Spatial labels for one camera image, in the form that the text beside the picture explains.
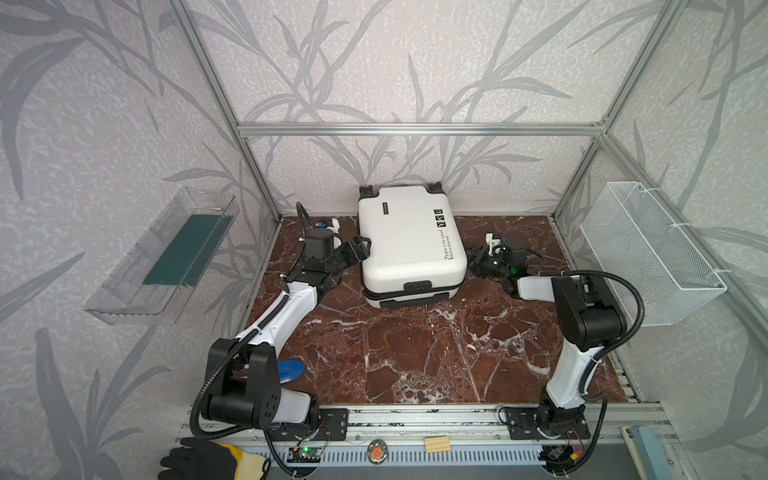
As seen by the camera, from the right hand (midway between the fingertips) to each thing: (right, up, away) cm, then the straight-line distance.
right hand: (458, 246), depth 97 cm
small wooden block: (-10, -47, -25) cm, 55 cm away
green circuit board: (-42, -49, -26) cm, 70 cm away
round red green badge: (-24, -48, -27) cm, 60 cm away
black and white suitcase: (-14, -2, -16) cm, 21 cm away
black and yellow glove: (-63, -48, -30) cm, 85 cm away
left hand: (-29, +3, -11) cm, 31 cm away
